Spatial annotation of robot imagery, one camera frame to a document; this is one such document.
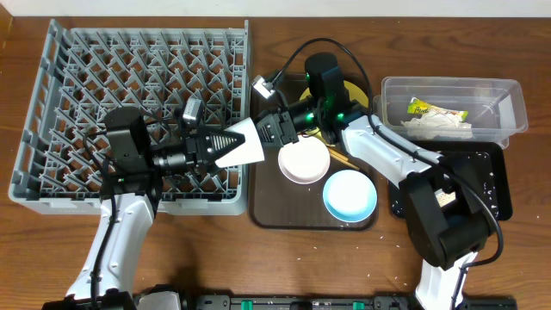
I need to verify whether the white pink bowl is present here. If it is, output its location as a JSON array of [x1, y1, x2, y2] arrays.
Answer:
[[277, 137, 331, 184]]

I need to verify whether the wooden chopstick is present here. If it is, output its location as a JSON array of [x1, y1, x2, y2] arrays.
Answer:
[[302, 129, 360, 171]]

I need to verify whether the yellow plate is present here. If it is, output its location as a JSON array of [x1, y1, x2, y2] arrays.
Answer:
[[296, 78, 369, 114]]

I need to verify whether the light blue bowl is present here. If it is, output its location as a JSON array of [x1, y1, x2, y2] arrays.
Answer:
[[322, 170, 378, 223]]

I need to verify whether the white green cup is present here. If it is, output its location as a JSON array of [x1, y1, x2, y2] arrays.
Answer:
[[215, 118, 264, 168]]

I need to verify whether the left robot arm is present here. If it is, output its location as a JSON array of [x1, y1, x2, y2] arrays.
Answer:
[[66, 107, 256, 309]]

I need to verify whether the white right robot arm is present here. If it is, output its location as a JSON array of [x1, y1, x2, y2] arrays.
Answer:
[[255, 53, 503, 309]]

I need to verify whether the clear plastic waste bin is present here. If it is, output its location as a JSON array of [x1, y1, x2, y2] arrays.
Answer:
[[375, 77, 529, 148]]

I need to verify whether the dark brown serving tray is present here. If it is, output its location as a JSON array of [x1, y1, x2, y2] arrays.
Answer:
[[247, 71, 380, 231]]

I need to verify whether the green snack wrapper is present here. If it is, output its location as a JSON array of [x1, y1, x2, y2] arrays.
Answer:
[[407, 97, 468, 121]]

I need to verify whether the crumpled white tissue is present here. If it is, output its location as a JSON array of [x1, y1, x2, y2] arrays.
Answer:
[[401, 113, 474, 140]]

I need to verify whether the grey plastic dish rack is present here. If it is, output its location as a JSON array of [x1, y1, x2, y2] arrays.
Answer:
[[8, 21, 252, 214]]

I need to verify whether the black tray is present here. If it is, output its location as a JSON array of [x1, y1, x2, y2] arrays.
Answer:
[[415, 140, 513, 221]]

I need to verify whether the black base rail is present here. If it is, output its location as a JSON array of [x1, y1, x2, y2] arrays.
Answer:
[[41, 286, 518, 310]]

